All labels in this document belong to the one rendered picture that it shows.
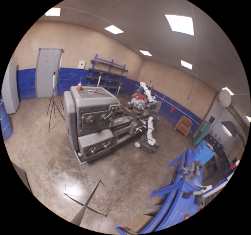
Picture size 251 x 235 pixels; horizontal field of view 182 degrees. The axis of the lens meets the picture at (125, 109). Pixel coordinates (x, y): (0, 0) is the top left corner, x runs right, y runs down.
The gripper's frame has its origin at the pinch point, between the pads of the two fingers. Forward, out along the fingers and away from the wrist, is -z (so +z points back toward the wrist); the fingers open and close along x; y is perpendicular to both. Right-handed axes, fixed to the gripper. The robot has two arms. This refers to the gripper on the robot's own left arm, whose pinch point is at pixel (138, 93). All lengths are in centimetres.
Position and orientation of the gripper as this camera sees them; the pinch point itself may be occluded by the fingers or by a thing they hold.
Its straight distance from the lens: 182.1
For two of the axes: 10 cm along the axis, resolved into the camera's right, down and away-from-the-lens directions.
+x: 7.4, -0.5, 6.7
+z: 3.3, -8.4, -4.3
